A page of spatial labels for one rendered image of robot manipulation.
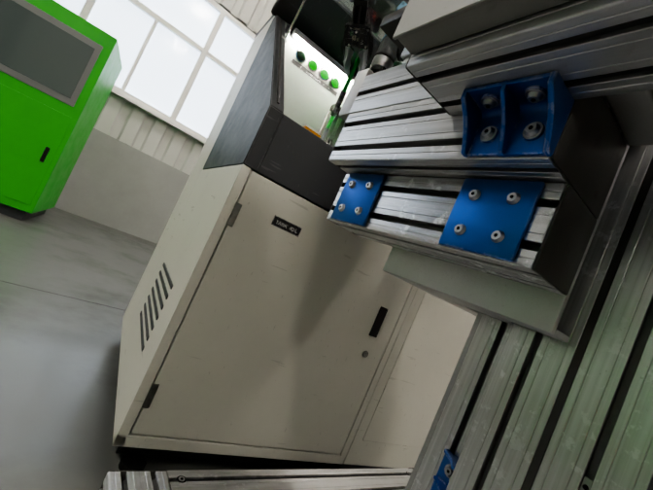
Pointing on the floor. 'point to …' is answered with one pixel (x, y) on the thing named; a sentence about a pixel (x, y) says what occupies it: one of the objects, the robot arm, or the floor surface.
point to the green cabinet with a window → (48, 98)
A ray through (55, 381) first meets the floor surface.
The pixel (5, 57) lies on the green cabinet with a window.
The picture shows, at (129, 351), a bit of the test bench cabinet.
